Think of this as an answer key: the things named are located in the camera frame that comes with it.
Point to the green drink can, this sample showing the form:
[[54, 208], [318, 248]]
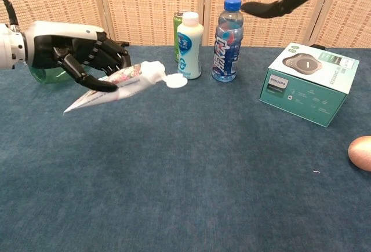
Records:
[[177, 32]]

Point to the black object behind box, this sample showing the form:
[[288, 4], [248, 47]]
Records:
[[317, 46]]

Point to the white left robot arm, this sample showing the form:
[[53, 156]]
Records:
[[10, 46]]

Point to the white milk drink bottle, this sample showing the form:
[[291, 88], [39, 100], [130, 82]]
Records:
[[189, 49]]

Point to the woven bamboo folding screen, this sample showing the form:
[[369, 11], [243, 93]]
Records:
[[145, 5]]

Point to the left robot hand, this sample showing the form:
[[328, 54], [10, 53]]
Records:
[[58, 40]]

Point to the copper pink egg ball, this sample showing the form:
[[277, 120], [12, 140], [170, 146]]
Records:
[[361, 153]]

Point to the floral white toothpaste tube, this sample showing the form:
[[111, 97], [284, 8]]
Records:
[[127, 85]]

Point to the green plastic spray bottle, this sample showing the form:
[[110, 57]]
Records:
[[47, 75]]

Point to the teal Philips product box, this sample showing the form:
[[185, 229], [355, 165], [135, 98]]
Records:
[[307, 89]]

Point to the blue sports drink bottle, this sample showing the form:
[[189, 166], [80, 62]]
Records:
[[227, 52]]

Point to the blue table cloth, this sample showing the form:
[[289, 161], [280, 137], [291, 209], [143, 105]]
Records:
[[185, 176]]

